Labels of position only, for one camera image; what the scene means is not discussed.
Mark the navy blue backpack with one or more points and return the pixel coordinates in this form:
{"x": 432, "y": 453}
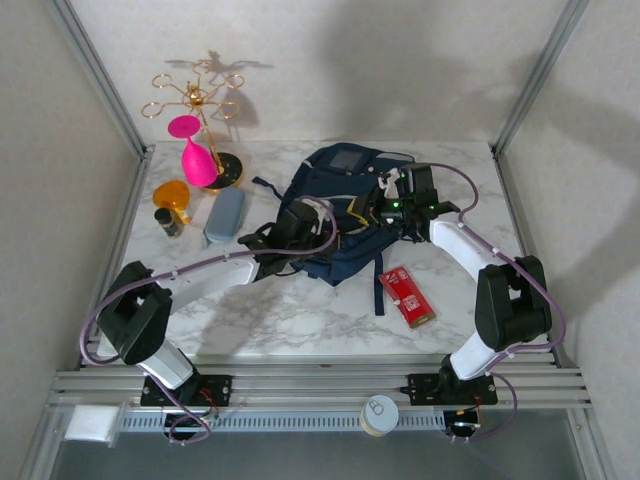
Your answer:
{"x": 345, "y": 260}

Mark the grey-blue pencil case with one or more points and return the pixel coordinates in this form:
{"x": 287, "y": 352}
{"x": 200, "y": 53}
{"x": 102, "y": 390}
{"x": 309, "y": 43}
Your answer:
{"x": 225, "y": 215}

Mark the red box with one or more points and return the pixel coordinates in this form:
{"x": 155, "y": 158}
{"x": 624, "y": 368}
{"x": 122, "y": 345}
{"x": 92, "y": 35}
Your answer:
{"x": 407, "y": 297}

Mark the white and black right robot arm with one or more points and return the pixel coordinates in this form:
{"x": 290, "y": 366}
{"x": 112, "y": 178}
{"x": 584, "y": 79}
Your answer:
{"x": 460, "y": 245}

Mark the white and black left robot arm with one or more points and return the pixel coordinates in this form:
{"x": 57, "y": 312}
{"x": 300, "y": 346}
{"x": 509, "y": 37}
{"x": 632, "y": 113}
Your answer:
{"x": 215, "y": 277}

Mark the gold wine glass rack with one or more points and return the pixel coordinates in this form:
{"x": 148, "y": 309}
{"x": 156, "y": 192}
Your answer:
{"x": 225, "y": 172}

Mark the pink wine glass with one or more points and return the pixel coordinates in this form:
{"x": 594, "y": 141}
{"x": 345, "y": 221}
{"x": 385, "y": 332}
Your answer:
{"x": 200, "y": 162}

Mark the small dark spice jar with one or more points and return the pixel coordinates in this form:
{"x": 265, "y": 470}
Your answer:
{"x": 167, "y": 225}

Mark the orange wine glass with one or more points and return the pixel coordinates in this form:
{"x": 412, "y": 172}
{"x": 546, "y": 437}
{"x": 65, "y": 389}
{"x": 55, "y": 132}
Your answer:
{"x": 170, "y": 195}

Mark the silver tin can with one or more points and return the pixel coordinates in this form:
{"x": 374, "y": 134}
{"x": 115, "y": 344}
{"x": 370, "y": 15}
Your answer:
{"x": 380, "y": 412}

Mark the aluminium side rail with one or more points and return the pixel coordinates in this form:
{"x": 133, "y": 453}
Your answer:
{"x": 529, "y": 250}
{"x": 116, "y": 250}

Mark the aluminium frame cross rail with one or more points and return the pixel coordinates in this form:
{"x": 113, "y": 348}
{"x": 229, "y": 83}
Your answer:
{"x": 320, "y": 385}

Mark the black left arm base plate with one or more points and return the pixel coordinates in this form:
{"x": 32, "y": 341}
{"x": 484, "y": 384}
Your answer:
{"x": 220, "y": 387}

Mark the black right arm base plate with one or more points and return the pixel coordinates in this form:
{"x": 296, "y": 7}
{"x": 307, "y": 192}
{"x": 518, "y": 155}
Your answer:
{"x": 422, "y": 387}

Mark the aluminium frame post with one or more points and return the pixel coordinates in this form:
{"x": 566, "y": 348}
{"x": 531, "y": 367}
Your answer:
{"x": 100, "y": 75}
{"x": 540, "y": 75}

